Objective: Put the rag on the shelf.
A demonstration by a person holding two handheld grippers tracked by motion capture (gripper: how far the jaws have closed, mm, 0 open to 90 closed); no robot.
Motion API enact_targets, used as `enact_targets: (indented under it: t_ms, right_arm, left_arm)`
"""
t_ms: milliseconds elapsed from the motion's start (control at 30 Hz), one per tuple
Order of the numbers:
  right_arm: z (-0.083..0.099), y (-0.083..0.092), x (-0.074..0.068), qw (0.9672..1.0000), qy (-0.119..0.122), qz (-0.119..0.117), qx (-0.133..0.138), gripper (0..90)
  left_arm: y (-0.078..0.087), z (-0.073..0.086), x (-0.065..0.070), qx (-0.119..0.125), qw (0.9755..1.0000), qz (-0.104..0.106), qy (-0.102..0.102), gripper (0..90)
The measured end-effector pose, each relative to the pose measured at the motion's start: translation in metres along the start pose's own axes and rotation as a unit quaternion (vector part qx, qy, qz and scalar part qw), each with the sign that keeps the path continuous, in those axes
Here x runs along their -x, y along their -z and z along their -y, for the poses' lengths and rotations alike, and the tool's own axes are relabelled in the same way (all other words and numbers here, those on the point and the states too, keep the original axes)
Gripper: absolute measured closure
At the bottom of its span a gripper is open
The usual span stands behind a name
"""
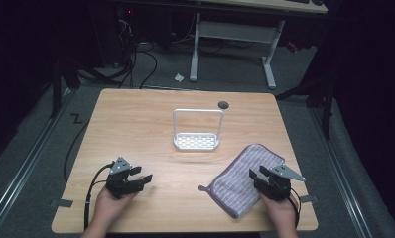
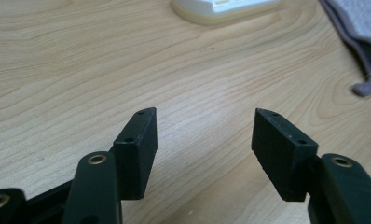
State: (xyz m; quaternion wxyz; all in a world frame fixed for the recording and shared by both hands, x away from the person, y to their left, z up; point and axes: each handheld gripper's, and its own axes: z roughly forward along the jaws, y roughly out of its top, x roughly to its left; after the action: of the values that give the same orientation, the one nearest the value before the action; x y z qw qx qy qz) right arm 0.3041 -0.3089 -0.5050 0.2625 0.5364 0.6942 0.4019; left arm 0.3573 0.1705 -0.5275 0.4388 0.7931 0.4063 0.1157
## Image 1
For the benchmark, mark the dark computer tower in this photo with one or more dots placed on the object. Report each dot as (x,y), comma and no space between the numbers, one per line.
(114,36)

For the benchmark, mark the black stand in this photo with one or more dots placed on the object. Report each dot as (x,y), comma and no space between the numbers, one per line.
(321,95)
(57,89)

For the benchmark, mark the black round table grommet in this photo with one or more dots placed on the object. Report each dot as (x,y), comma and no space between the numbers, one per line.
(223,105)

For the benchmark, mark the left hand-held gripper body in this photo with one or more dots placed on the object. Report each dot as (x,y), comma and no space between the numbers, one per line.
(117,181)

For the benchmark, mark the white towel rack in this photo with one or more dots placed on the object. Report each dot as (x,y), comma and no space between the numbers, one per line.
(195,141)

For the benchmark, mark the purple striped towel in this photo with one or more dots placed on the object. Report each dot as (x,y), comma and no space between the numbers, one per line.
(238,185)

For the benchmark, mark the white-legged wooden desk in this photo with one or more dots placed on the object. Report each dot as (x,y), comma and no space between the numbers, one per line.
(238,31)

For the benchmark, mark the metal floor rail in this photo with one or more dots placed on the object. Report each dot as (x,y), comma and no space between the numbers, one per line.
(341,172)
(26,165)

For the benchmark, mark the white paper scrap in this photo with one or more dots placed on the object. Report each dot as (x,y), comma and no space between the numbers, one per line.
(179,77)

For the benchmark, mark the black tape mark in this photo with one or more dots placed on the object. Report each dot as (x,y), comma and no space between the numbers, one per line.
(76,118)

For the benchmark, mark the person's right hand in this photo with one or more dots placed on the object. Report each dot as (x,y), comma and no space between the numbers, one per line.
(283,213)

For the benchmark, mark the grey tape piece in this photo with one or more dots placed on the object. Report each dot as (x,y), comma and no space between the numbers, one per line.
(308,199)
(62,203)

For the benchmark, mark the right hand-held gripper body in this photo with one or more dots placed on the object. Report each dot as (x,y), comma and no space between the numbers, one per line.
(279,189)

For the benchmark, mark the person's left hand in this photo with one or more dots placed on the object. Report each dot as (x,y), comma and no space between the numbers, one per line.
(106,210)

